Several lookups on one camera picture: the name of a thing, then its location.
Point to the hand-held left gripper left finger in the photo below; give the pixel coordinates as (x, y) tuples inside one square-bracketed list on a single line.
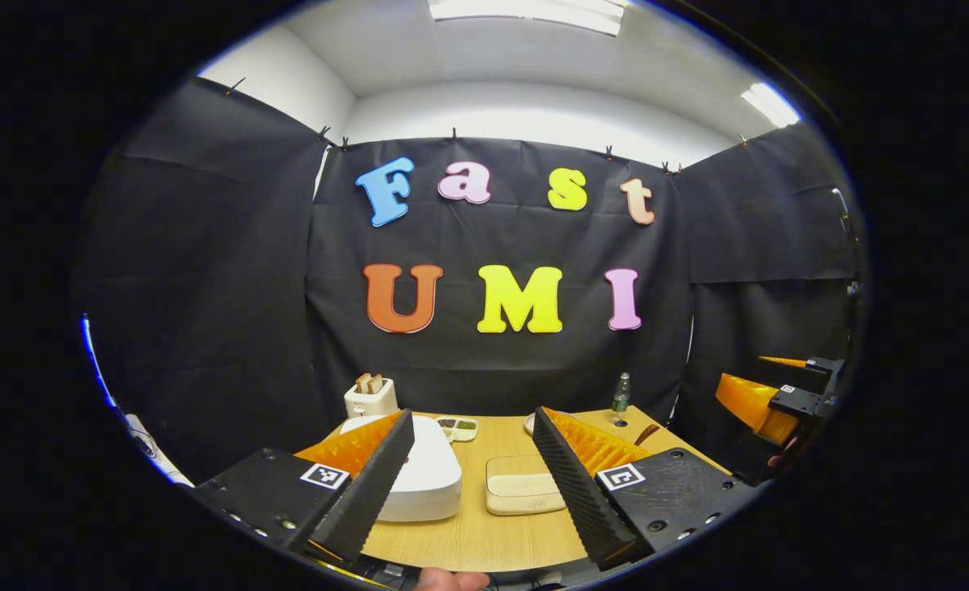
[(361, 509)]

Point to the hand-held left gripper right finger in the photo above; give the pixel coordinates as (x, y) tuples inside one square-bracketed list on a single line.
[(579, 501)]

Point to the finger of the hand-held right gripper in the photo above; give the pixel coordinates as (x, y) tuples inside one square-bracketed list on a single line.
[(828, 365), (747, 398)]

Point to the clear plastic rice box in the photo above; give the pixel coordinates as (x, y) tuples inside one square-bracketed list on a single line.
[(521, 488)]

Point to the white rice cooker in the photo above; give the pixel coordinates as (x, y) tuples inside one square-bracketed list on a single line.
[(431, 476)]

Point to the brown wooden spoon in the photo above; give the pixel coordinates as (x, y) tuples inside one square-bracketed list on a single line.
[(647, 434)]

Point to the white round plate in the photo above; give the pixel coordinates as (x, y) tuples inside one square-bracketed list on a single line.
[(530, 423)]

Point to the white toaster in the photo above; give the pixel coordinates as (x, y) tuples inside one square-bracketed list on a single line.
[(369, 402)]

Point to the clear plastic water bottle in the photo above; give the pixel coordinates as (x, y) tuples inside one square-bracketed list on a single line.
[(621, 396)]

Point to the toast slice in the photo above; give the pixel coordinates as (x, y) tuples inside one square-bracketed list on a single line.
[(363, 383), (377, 383)]

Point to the white divided seasoning dish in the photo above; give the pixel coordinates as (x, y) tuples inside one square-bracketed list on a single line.
[(457, 428)]

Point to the white side desk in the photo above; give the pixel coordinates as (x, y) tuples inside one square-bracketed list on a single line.
[(152, 455)]

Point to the black backdrop cloth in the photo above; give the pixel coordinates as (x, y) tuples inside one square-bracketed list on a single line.
[(246, 287)]

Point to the ceiling light panel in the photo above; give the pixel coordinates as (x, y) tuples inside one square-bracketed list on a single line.
[(770, 104), (525, 12)]

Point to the row of black cloth clips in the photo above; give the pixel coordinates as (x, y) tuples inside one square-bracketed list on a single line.
[(453, 133)]

